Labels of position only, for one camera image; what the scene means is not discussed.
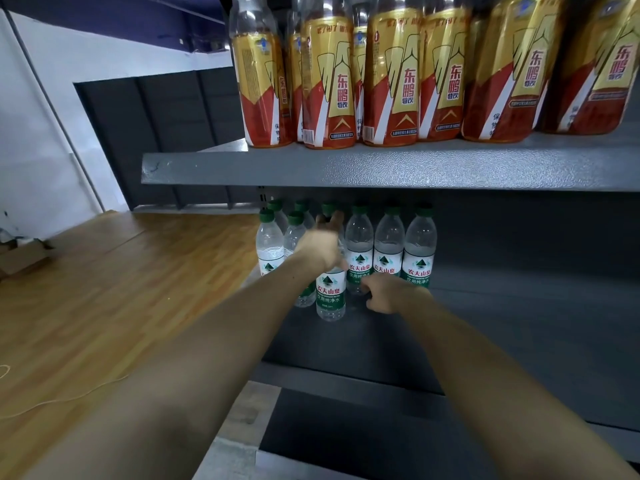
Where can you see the person's right hand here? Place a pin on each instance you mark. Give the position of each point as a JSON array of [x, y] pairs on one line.
[[395, 294]]

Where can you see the flat brown carton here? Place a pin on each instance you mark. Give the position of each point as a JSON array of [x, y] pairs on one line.
[[22, 257]]

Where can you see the water bottle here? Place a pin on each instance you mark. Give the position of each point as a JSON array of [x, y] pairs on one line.
[[331, 294]]

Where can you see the person's left forearm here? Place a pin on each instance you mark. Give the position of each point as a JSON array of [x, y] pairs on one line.
[[190, 384]]

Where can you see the dark grey partition panels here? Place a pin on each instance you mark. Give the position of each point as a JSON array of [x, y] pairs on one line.
[[150, 129]]

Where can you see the row of shelved water bottles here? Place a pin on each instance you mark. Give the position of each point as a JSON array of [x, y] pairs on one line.
[[419, 254]]

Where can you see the person's left hand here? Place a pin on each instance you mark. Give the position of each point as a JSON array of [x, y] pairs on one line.
[[322, 247]]

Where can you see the person's right forearm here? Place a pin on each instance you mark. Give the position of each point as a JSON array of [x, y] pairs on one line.
[[500, 394]]

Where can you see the row of gold red drink bottles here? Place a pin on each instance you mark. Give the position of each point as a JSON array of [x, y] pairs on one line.
[[400, 79]]

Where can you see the dark grey metal shelf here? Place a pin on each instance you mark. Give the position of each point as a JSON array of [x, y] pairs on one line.
[[450, 169]]

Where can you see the white wall pipe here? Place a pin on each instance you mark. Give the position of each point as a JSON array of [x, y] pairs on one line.
[[50, 109]]

